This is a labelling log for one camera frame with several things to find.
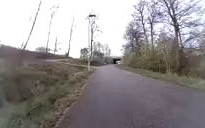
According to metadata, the dark underpass bridge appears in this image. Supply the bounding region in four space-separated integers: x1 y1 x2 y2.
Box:
111 57 123 65

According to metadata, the street lamp pole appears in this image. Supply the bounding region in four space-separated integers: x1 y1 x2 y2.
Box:
86 13 97 72

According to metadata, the row of thin bare trees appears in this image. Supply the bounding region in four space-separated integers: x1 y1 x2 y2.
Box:
0 0 113 66

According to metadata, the grey asphalt path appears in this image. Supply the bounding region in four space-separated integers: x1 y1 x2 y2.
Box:
54 64 205 128

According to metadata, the grassy leaf-strewn slope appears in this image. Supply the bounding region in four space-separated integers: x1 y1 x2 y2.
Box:
0 45 97 128

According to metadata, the grass verge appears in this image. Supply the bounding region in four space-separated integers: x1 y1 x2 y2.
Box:
116 63 205 94

